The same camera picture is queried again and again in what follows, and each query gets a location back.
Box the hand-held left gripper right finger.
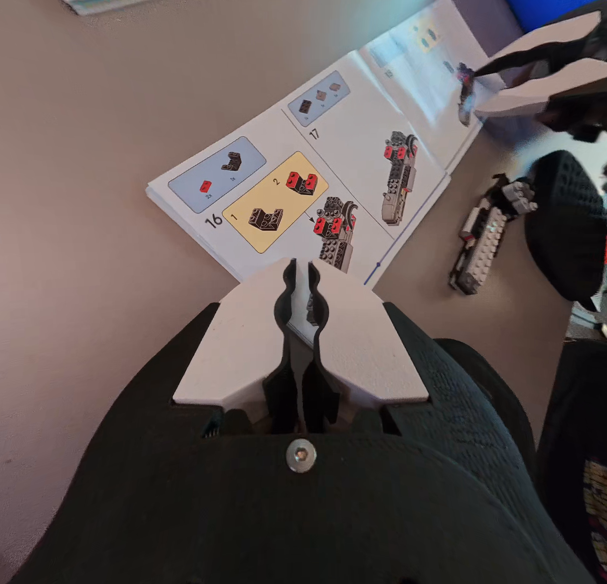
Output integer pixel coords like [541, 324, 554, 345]
[306, 258, 430, 422]

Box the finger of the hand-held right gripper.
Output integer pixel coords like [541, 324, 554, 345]
[473, 11, 604, 78]
[473, 57, 607, 120]

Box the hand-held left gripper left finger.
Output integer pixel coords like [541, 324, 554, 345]
[172, 257, 297, 422]

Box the grey toy brick model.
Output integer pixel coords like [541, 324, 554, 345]
[448, 174, 539, 295]

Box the grey desk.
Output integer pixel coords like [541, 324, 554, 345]
[0, 0, 574, 575]

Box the black mesh cushion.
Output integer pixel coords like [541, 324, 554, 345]
[524, 150, 607, 302]

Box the navy printed clothing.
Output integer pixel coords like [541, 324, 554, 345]
[536, 338, 607, 584]

